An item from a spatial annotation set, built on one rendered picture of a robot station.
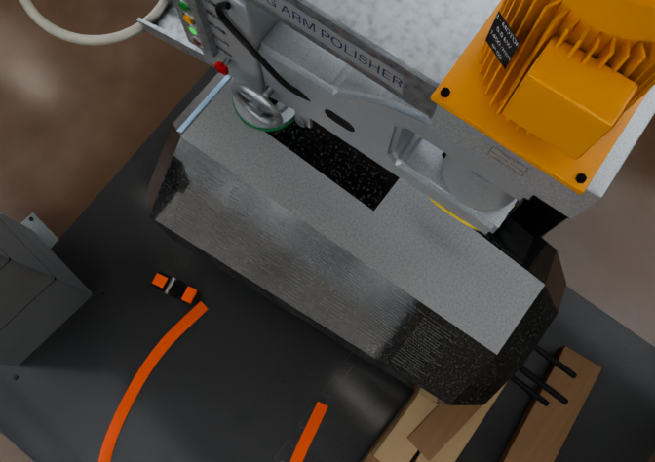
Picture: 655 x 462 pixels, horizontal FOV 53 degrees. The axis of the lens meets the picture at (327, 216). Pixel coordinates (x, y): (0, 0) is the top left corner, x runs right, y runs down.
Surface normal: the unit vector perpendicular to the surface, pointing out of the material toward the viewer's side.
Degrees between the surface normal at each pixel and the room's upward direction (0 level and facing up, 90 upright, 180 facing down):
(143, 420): 0
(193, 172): 45
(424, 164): 0
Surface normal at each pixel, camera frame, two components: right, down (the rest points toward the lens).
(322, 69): -0.05, -0.29
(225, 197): -0.40, 0.37
